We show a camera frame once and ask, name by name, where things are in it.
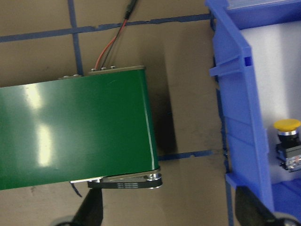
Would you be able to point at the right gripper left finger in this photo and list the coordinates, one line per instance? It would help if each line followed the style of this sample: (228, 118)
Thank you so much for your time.
(90, 213)

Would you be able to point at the green conveyor belt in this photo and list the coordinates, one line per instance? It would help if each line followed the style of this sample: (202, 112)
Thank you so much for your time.
(77, 129)

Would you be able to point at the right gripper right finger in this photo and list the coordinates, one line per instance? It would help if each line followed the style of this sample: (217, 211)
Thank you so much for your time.
(250, 211)

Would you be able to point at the right blue plastic bin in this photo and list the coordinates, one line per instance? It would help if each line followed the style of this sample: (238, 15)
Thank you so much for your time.
(245, 133)

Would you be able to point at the yellow push button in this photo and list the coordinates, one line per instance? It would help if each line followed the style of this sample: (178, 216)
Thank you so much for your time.
(289, 149)

